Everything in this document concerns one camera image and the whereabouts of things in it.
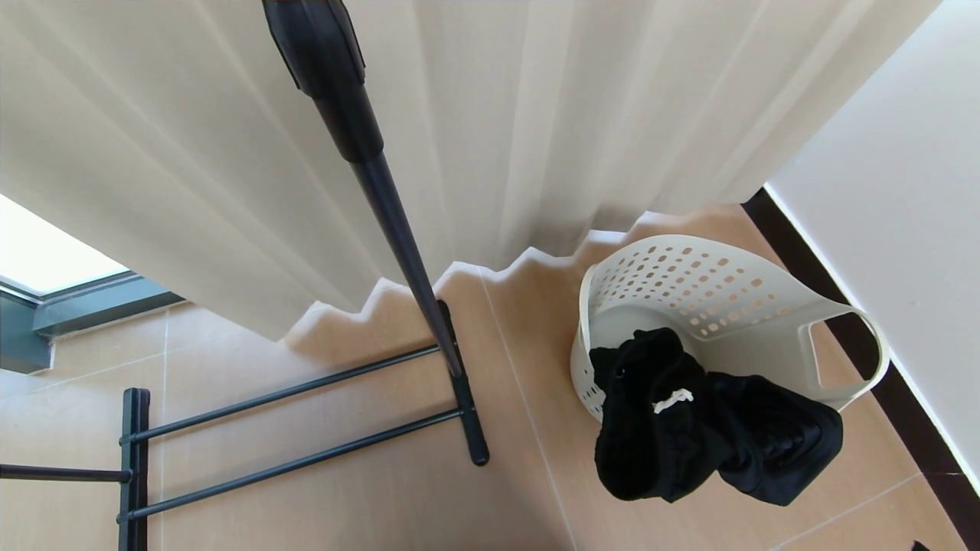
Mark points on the white laundry basket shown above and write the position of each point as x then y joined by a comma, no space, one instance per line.
766,352

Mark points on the beige curtain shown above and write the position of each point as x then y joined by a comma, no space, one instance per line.
536,115

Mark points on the heap of black clothes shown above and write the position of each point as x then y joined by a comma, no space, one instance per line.
651,444

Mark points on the window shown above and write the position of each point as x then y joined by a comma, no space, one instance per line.
99,306

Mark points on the black clothes rack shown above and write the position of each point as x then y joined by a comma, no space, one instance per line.
337,69

